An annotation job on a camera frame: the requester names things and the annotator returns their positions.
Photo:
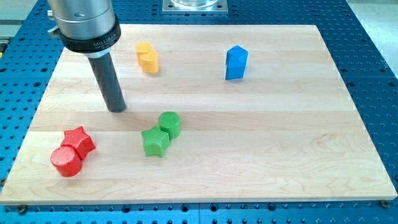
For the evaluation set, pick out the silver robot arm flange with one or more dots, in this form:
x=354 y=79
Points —
x=89 y=27

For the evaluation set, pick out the light wooden board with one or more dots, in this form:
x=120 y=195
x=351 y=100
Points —
x=287 y=131

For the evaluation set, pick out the green cylinder block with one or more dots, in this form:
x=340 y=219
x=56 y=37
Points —
x=169 y=122

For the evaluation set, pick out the green star block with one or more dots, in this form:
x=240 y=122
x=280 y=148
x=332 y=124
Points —
x=155 y=142

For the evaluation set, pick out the blue pentagon block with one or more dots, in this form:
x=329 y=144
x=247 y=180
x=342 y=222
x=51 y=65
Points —
x=236 y=60

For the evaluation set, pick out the yellow heart block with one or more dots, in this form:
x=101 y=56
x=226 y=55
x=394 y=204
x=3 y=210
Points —
x=147 y=57

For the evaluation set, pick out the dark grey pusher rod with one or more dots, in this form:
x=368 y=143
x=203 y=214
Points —
x=108 y=83

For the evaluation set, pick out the red star block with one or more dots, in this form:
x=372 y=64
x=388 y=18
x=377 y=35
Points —
x=80 y=141

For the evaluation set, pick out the red cylinder block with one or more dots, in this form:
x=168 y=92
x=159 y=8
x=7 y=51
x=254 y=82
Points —
x=66 y=161

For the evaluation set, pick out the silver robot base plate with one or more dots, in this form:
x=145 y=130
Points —
x=194 y=6

